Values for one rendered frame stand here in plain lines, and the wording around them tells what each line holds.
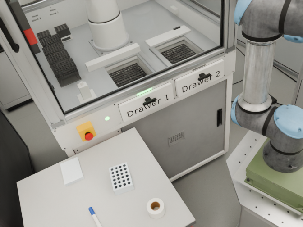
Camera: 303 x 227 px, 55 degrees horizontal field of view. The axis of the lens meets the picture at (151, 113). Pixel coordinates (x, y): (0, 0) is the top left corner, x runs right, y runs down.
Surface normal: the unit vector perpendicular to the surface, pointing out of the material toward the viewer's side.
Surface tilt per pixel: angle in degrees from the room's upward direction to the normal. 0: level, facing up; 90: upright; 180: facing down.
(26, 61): 90
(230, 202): 0
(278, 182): 1
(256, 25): 91
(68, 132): 90
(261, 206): 0
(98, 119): 90
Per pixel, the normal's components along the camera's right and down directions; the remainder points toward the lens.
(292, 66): -0.86, 0.44
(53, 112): 0.44, 0.58
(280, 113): -0.06, -0.64
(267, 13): -0.66, 0.42
